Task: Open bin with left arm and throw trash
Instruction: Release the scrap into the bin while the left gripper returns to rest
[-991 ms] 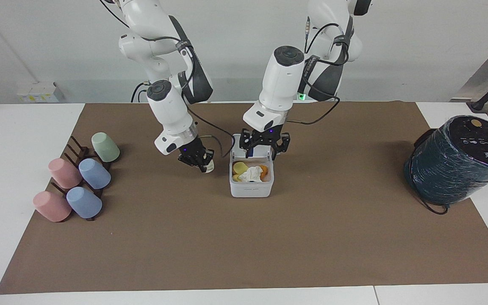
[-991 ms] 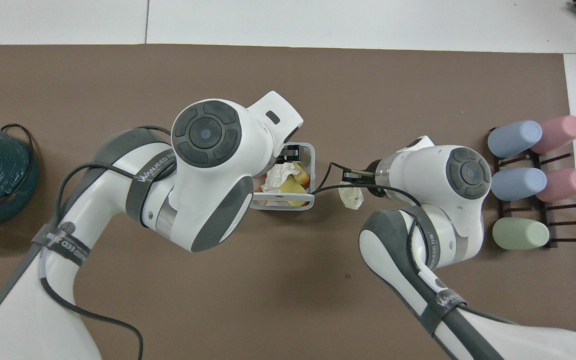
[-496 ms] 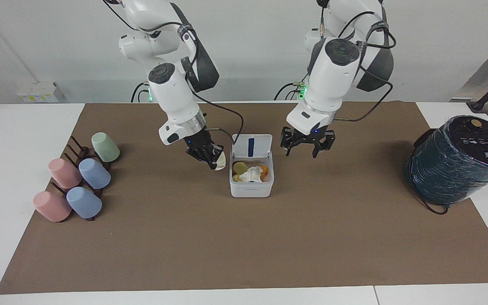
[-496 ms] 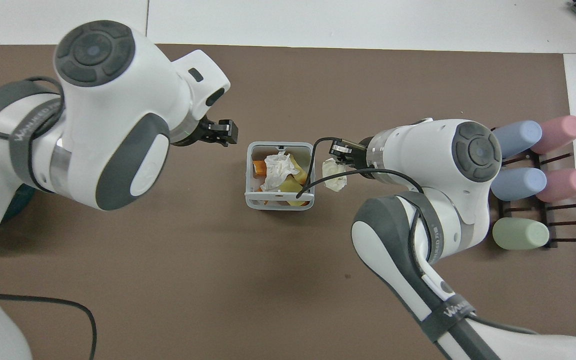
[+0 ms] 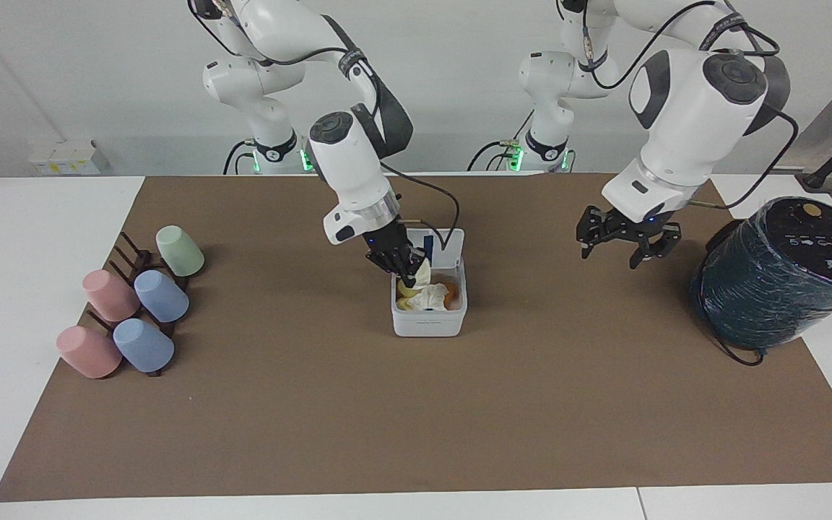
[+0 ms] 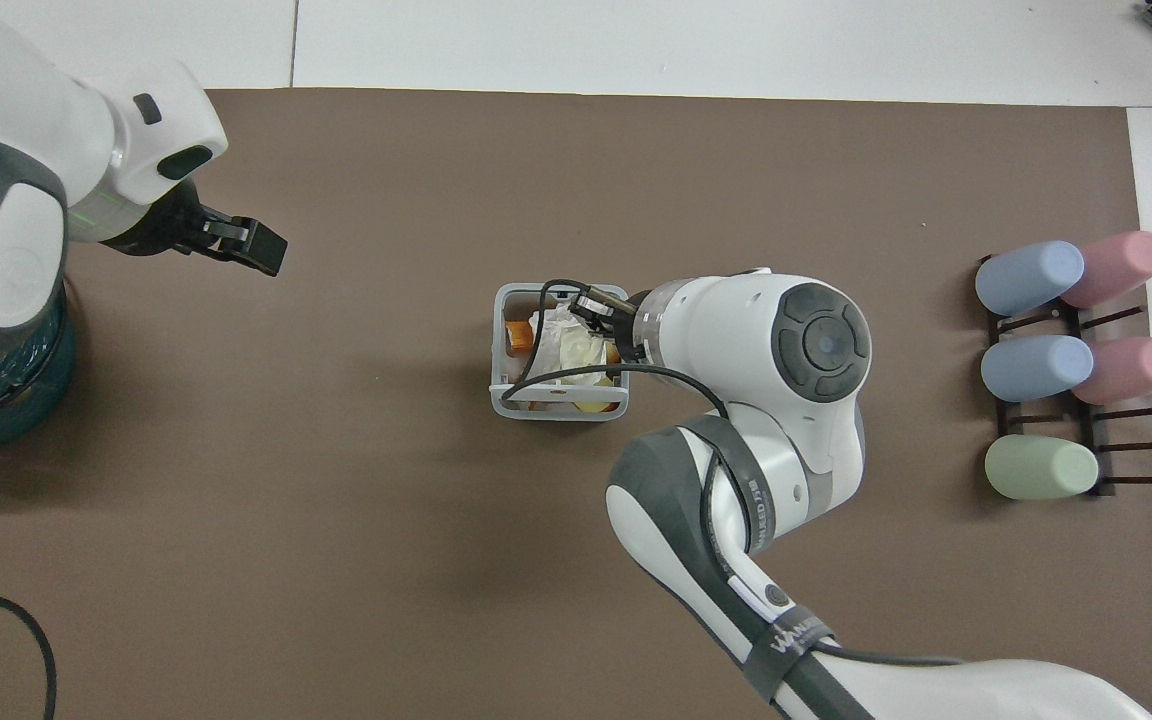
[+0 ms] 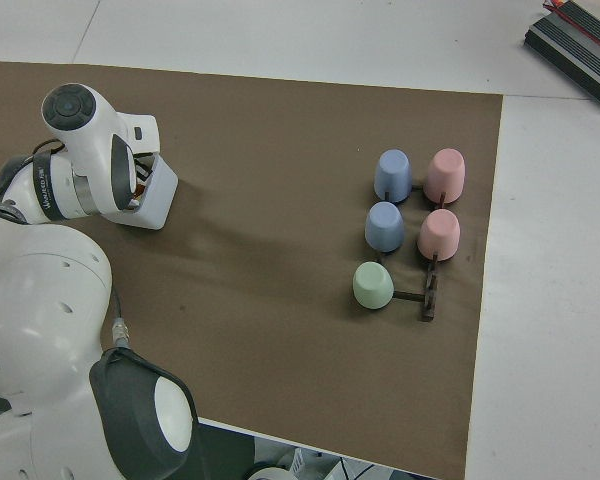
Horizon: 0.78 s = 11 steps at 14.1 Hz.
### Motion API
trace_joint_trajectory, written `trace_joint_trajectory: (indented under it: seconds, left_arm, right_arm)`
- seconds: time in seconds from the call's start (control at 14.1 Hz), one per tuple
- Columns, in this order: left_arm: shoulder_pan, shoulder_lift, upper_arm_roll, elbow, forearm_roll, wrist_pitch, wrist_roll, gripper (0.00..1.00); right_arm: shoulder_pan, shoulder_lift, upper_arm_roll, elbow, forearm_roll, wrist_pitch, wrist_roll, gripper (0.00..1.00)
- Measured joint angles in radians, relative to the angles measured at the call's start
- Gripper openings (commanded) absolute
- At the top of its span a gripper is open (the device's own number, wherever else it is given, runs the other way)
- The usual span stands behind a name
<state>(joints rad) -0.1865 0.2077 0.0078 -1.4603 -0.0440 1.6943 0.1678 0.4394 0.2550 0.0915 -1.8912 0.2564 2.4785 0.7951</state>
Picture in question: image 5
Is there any pink plastic cup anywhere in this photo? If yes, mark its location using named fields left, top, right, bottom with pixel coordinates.
left=82, top=269, right=142, bottom=323
left=55, top=325, right=124, bottom=380

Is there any blue plastic cup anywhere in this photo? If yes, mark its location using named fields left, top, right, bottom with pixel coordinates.
left=133, top=269, right=191, bottom=324
left=112, top=318, right=176, bottom=374

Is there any white square plastic box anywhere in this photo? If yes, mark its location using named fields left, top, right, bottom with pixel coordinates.
left=390, top=228, right=468, bottom=338

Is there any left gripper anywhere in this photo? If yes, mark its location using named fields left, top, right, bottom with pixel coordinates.
left=576, top=205, right=683, bottom=270

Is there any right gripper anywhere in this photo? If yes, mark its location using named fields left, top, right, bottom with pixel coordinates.
left=362, top=219, right=429, bottom=289

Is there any dark wrapped round trash bin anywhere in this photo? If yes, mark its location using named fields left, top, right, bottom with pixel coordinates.
left=690, top=196, right=832, bottom=352

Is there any green plastic cup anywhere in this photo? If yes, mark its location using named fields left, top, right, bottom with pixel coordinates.
left=155, top=225, right=206, bottom=278

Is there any dark brown cup rack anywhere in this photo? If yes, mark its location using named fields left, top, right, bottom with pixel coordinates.
left=87, top=230, right=191, bottom=378

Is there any black cable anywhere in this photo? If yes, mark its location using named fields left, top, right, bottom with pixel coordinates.
left=381, top=162, right=462, bottom=253
left=467, top=108, right=537, bottom=173
left=688, top=101, right=800, bottom=212
left=698, top=307, right=768, bottom=368
left=222, top=139, right=255, bottom=176

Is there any orange peel piece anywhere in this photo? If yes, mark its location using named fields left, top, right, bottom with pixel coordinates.
left=433, top=274, right=462, bottom=311

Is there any white wall socket box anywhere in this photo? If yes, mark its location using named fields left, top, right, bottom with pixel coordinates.
left=29, top=140, right=111, bottom=177

